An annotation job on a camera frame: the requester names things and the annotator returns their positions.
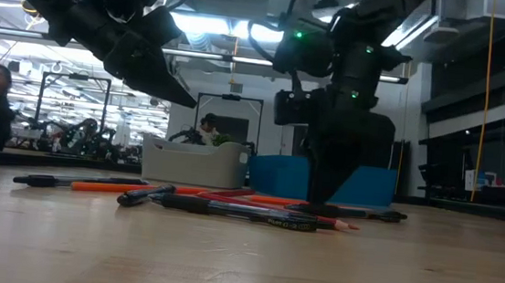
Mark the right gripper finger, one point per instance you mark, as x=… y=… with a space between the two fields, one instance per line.
x=338 y=158

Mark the black retractable pen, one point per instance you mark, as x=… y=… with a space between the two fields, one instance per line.
x=43 y=181
x=379 y=214
x=137 y=197

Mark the orange pencil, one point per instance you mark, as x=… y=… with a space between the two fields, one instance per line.
x=102 y=187
x=275 y=200

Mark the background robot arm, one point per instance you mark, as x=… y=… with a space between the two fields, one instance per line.
x=84 y=129

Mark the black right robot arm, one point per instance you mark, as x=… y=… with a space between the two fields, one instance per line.
x=361 y=55

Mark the ceiling dome sensor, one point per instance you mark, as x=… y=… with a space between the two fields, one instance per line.
x=29 y=7

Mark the long ceiling light tube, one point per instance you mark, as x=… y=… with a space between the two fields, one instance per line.
x=205 y=55

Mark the blue plastic bin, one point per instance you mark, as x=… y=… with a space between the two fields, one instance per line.
x=277 y=176

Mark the black panel board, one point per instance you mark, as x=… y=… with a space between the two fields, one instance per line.
x=406 y=159

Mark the black storage rack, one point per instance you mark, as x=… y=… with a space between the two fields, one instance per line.
x=442 y=172

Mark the green potted plant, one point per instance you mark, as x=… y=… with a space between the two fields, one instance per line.
x=223 y=140

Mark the black pen with Pilot print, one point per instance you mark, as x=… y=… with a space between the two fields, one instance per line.
x=237 y=211

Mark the white plastic bin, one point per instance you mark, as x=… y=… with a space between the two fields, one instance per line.
x=195 y=166

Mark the white sign card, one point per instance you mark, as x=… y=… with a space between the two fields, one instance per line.
x=470 y=180

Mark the white ceiling air unit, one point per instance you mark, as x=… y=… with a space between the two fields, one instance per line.
x=498 y=7

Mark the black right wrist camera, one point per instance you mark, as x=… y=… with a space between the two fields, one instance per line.
x=296 y=108

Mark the black stand frame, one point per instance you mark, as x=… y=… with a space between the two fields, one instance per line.
x=231 y=97
x=77 y=76

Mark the black table frame rail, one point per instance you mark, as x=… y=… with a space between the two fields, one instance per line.
x=49 y=161
x=480 y=212

